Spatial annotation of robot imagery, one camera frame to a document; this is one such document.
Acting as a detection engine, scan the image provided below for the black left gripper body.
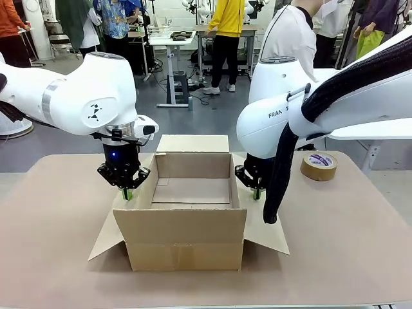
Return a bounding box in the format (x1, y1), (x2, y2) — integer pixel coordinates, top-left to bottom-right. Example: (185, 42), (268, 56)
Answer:
(102, 138), (142, 171)

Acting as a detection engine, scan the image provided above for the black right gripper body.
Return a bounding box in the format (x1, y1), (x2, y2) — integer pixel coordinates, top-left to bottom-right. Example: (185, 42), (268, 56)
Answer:
(243, 153), (277, 182)

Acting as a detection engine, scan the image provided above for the brown packing tape roll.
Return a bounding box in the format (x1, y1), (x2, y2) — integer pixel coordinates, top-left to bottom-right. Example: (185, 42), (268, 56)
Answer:
(300, 153), (338, 182)

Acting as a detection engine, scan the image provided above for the brown cardboard box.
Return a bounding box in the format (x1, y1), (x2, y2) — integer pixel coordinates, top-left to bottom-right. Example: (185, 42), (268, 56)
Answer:
(88, 134), (290, 273)

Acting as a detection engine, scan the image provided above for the grey step stool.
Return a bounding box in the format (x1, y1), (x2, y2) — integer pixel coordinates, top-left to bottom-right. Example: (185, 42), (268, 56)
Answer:
(173, 71), (191, 105)

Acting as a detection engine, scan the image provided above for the white round base wooden rim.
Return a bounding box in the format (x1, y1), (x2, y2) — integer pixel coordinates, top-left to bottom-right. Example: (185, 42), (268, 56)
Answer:
(0, 109), (35, 140)

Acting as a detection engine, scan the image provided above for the white standing desk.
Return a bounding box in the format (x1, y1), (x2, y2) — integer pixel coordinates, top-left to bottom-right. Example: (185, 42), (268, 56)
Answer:
(149, 29), (198, 109)

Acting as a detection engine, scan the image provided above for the person in blue patterned shirt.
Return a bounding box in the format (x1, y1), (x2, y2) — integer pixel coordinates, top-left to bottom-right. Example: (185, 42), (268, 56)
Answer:
(93, 0), (143, 75)

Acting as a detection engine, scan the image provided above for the person in white jacket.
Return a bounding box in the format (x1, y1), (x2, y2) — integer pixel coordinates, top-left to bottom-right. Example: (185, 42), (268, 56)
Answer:
(312, 12), (342, 70)

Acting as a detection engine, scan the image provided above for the black tray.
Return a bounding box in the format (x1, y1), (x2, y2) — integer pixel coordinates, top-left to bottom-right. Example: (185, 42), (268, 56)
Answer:
(169, 30), (194, 42)

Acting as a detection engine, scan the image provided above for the brown-topped metal desk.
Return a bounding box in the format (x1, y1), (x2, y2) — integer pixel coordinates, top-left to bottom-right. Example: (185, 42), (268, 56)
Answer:
(192, 24), (259, 84)

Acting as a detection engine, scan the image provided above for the person in green coat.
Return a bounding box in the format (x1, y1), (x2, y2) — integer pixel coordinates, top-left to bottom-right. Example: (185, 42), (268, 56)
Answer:
(54, 0), (107, 61)

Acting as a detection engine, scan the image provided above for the person in yellow jacket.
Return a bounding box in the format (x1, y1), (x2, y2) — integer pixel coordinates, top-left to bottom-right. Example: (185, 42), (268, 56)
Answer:
(202, 0), (247, 96)

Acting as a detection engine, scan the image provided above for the yellow-green bag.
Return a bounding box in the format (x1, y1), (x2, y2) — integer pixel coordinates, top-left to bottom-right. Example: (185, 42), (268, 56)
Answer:
(355, 30), (386, 61)

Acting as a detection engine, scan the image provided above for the white face mask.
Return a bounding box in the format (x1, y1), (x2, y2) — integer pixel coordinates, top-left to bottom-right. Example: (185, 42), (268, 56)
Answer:
(317, 0), (344, 19)

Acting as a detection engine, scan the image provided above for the person in orange top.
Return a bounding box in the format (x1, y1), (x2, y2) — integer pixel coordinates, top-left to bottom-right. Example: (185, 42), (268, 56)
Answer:
(0, 0), (32, 68)

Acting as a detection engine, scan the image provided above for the person in purple top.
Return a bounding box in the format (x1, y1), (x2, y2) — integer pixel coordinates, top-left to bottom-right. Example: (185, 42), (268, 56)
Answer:
(352, 0), (400, 49)

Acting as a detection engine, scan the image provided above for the black braided cable sleeve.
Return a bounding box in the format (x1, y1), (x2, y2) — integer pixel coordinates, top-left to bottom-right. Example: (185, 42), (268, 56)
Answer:
(263, 38), (412, 225)

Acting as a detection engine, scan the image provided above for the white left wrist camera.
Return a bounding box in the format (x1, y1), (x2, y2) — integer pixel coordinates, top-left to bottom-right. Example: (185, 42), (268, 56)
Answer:
(134, 115), (160, 138)

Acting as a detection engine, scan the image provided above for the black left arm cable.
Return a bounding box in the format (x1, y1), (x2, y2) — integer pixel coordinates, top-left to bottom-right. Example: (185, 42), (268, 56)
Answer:
(0, 73), (65, 129)

